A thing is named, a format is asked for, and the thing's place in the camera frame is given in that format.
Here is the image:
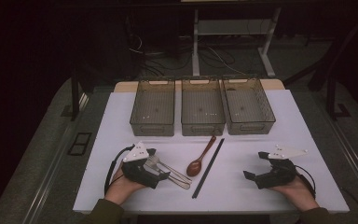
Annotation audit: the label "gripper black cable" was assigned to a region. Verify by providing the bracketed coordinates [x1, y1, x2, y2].
[103, 144, 136, 197]
[294, 163, 318, 201]

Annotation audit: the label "metal floor rail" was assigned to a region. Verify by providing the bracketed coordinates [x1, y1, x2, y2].
[22, 92, 90, 224]
[321, 115, 358, 202]

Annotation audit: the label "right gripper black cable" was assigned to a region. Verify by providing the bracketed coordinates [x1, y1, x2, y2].
[294, 163, 318, 201]

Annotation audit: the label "black metal stand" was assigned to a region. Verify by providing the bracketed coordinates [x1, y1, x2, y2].
[70, 60, 90, 122]
[307, 8, 358, 121]

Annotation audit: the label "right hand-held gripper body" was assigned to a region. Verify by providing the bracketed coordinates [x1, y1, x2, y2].
[255, 144, 310, 190]

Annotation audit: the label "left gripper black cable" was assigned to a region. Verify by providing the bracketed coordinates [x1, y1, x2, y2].
[103, 144, 136, 197]

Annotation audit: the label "person's right hand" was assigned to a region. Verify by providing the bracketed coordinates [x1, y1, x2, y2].
[268, 175, 321, 213]

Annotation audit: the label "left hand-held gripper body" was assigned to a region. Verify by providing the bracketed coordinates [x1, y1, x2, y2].
[120, 141, 160, 189]

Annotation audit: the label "person's left hand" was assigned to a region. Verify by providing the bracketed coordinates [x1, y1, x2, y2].
[103, 167, 147, 206]

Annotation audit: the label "black chopsticks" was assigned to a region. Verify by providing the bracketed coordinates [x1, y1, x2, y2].
[191, 137, 226, 200]

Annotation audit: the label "brown wooden spoon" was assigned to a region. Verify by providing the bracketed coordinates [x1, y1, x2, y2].
[186, 134, 218, 178]

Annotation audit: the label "metal knife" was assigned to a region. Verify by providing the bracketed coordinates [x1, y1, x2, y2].
[145, 163, 191, 191]

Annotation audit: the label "translucent grey plastic bin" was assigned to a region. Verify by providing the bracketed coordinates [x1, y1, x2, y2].
[129, 78, 176, 137]
[221, 77, 277, 136]
[180, 77, 227, 137]

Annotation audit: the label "metal fork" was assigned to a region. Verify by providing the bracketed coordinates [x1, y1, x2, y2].
[147, 154, 194, 185]

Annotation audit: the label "tangle of floor cables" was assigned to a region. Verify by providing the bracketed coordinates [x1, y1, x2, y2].
[126, 33, 241, 77]

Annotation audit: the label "white metal desk frame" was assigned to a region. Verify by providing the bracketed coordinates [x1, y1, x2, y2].
[191, 7, 282, 78]

